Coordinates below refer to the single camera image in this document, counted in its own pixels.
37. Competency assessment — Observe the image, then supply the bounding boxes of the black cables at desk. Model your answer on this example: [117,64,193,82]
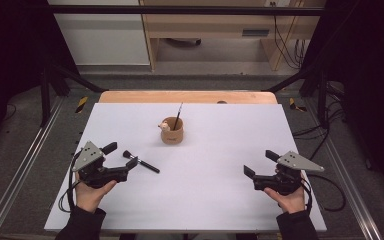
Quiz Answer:
[269,1,307,71]

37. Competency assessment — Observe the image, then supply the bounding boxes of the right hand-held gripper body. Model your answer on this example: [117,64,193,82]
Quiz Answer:
[252,150,325,196]

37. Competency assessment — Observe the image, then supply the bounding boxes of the right hand-held gripper cable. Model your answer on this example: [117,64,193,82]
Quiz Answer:
[304,173,347,214]

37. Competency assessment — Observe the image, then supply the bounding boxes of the black metal stand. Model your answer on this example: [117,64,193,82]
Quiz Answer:
[39,62,108,128]
[265,62,331,130]

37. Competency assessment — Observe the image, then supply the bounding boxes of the wooden table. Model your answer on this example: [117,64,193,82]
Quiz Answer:
[98,90,278,105]

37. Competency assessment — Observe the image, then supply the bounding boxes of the white table cover board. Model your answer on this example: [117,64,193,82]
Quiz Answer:
[43,102,328,233]

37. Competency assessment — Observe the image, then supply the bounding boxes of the black horizontal frame bar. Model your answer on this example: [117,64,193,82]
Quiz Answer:
[46,4,326,17]

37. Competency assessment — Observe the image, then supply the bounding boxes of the aluminium rail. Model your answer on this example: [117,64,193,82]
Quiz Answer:
[303,99,384,240]
[0,96,65,240]

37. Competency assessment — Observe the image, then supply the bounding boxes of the person's right hand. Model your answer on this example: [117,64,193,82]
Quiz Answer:
[263,182,306,214]

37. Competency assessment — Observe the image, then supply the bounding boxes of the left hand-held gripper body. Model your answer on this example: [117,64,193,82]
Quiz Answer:
[71,140,129,189]

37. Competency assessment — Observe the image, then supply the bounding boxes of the black curtain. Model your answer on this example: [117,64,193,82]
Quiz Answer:
[0,0,79,164]
[299,0,384,196]

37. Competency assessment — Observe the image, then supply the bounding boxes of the black makeup brush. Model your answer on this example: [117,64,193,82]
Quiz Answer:
[122,149,161,174]

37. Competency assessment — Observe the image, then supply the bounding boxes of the thin black brush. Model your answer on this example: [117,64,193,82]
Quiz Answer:
[173,102,184,132]

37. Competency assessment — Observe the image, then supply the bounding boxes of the hand-held gripper cable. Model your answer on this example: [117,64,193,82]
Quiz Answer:
[304,173,347,214]
[58,151,82,214]

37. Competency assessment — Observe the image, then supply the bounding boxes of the wooden desk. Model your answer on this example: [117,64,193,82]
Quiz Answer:
[139,0,328,73]

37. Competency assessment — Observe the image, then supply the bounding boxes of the left hand-held gripper cable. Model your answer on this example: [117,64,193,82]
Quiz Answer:
[58,151,82,214]

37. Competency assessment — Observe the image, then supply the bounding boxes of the white cabinet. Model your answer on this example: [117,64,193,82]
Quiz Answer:
[45,0,151,66]

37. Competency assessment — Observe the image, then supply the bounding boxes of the yellow black tape strip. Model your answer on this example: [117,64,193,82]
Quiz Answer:
[288,97,308,113]
[75,96,90,114]

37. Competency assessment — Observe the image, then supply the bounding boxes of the brown cup with animal figure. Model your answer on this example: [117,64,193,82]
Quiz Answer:
[158,116,184,145]

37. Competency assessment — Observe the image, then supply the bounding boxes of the person's left hand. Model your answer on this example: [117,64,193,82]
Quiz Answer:
[74,178,118,214]

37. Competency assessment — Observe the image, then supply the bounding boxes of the black floor cables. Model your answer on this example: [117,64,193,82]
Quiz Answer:
[292,83,347,161]

